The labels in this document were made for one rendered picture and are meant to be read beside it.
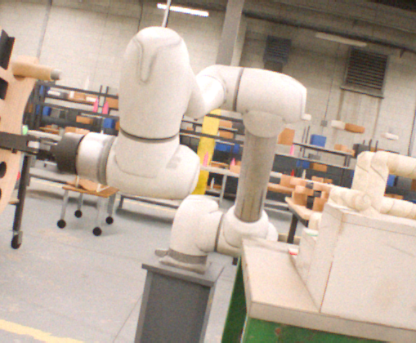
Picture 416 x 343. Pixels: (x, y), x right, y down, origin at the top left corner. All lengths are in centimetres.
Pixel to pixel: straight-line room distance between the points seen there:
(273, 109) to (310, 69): 1114
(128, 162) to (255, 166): 69
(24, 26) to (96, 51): 242
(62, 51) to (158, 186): 1247
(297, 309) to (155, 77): 43
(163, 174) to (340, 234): 30
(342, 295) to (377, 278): 6
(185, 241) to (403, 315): 100
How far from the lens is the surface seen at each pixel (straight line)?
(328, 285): 73
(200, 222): 158
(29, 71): 99
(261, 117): 121
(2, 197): 100
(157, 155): 70
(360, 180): 81
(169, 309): 163
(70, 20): 1330
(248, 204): 145
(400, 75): 1303
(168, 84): 66
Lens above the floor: 116
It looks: 3 degrees down
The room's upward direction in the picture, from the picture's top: 11 degrees clockwise
